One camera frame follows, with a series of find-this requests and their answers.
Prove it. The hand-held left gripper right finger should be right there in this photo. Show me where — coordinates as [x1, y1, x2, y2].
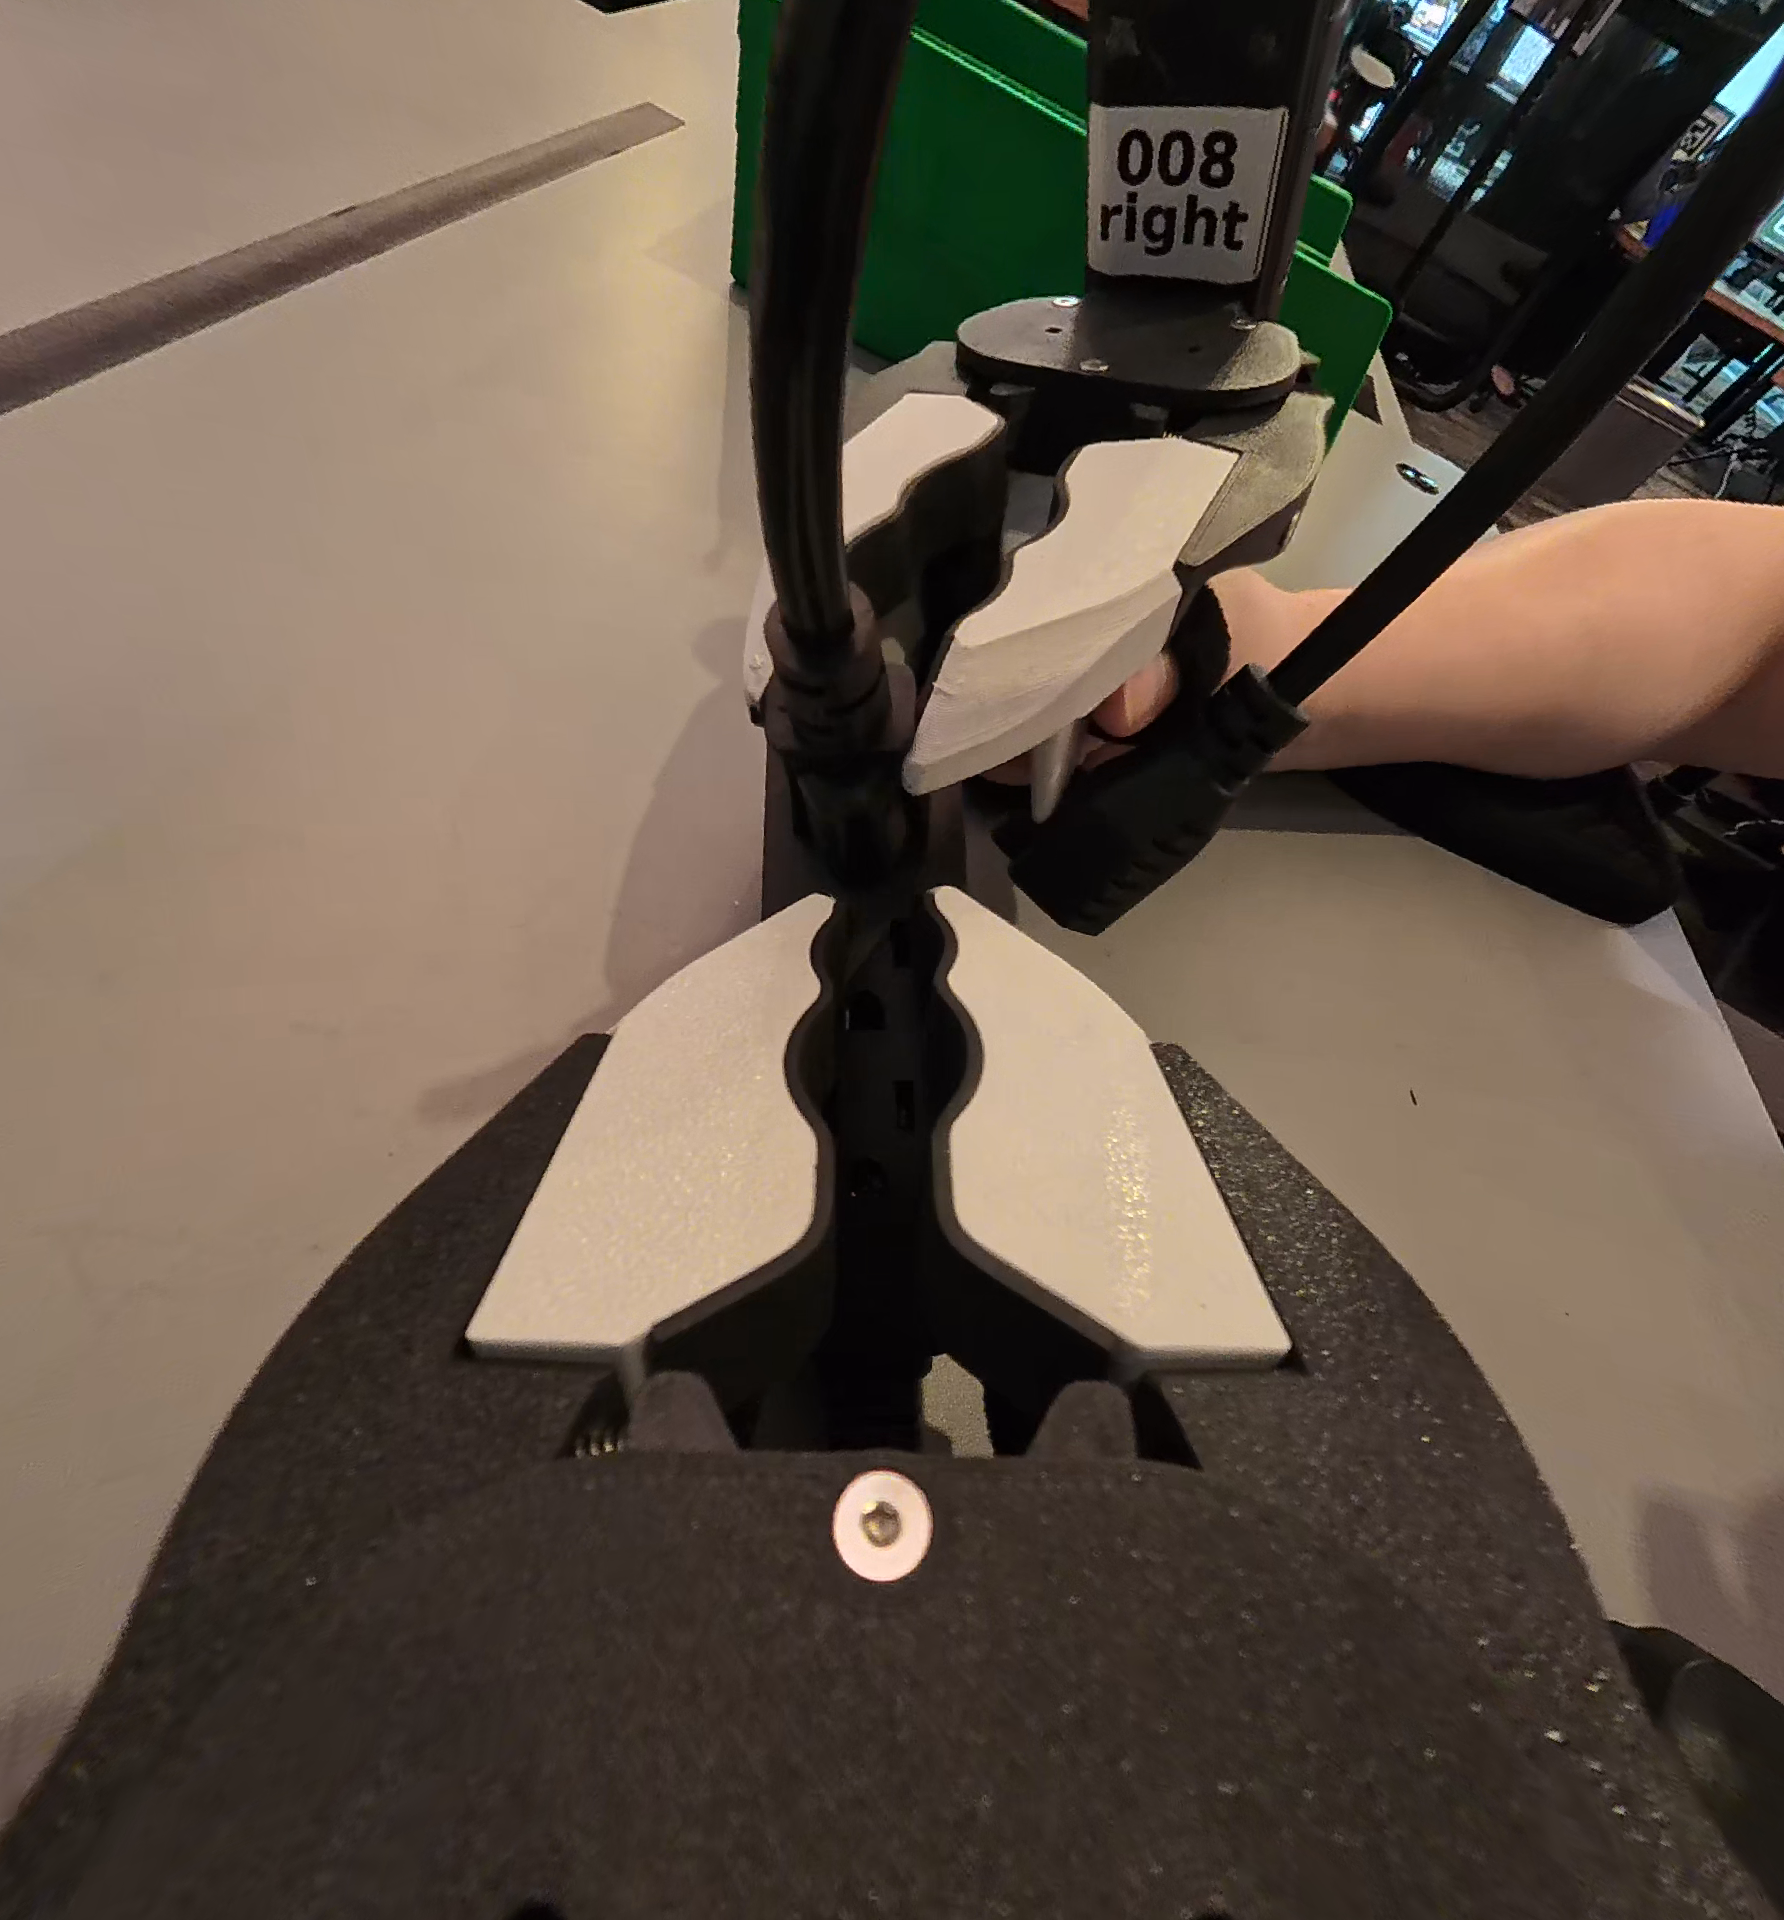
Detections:
[929, 886, 1298, 1389]

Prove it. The black power strip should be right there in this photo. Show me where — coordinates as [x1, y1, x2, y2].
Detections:
[760, 727, 985, 1450]

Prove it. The black bumpy wrist rest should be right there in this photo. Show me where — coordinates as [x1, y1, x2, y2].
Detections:
[1612, 1619, 1784, 1920]
[1320, 756, 1686, 928]

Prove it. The person's right forearm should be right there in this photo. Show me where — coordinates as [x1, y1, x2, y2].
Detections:
[1303, 500, 1784, 790]

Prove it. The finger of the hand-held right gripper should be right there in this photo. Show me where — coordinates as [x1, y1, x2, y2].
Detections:
[904, 435, 1240, 798]
[742, 392, 1005, 722]

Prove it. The person's right hand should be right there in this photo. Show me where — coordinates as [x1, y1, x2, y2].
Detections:
[1094, 577, 1351, 775]

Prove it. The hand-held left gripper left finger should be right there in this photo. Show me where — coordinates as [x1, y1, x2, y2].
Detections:
[465, 891, 850, 1389]

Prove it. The black ridged plug cord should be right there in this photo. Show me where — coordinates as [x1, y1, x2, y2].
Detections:
[1010, 0, 1784, 936]

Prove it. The black power plug cord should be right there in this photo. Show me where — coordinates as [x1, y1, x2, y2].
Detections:
[746, 0, 928, 976]

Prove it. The green plastic bin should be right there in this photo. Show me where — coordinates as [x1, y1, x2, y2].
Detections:
[733, 0, 1395, 453]

